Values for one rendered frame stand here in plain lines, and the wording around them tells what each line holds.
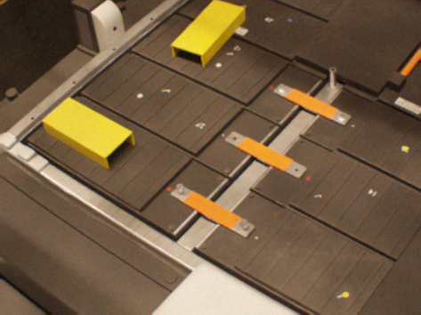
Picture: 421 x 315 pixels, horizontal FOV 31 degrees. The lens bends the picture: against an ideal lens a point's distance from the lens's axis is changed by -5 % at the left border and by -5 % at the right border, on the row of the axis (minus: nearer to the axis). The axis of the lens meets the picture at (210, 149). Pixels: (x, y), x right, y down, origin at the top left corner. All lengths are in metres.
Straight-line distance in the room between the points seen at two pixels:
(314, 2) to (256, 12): 0.13
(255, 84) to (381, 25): 0.30
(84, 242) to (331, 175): 0.42
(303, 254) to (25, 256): 0.41
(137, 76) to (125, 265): 0.50
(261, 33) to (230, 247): 0.50
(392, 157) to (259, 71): 0.32
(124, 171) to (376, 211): 0.42
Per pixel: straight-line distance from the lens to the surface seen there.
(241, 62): 1.48
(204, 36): 1.50
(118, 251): 1.09
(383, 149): 1.32
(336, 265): 1.17
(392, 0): 1.63
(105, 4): 1.69
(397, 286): 1.15
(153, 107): 1.41
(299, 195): 1.25
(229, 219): 1.23
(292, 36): 1.54
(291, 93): 1.42
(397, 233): 1.21
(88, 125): 1.36
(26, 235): 1.15
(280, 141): 1.36
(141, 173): 1.31
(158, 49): 1.53
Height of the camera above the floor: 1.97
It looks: 47 degrees down
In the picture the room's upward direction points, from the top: 7 degrees counter-clockwise
